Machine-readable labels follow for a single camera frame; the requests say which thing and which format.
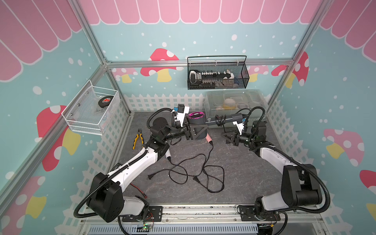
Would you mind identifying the black red tape measure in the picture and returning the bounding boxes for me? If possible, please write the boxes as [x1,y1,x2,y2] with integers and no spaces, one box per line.
[98,96,114,108]

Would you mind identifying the white wire mesh basket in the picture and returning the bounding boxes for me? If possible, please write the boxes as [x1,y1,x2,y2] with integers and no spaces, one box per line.
[61,80,120,136]

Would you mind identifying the black wire mesh basket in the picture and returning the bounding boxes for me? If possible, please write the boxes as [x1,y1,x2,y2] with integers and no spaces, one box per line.
[187,55,250,90]

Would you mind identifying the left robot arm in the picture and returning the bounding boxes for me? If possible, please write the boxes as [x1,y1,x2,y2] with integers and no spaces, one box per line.
[73,105,207,222]

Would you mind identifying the green clear-lid storage box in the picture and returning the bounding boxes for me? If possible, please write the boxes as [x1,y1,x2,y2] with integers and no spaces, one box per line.
[204,90,268,118]

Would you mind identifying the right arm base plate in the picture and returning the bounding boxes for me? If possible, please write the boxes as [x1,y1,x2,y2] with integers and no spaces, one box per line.
[237,205,281,222]

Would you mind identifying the yellow handled pliers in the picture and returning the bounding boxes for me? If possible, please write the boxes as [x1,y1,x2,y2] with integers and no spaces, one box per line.
[132,128,145,150]

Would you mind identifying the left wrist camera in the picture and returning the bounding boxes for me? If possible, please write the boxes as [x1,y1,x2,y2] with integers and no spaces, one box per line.
[172,104,190,128]

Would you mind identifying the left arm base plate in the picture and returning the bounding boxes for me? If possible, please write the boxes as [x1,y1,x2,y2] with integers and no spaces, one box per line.
[121,206,163,222]

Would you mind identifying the black magenta hair dryer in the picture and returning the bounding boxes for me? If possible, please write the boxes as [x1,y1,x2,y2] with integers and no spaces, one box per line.
[185,112,243,127]

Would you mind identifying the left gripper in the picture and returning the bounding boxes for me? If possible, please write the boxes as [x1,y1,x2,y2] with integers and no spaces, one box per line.
[163,116,207,142]

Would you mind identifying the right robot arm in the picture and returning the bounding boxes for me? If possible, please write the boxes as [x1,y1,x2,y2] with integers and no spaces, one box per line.
[220,107,331,220]

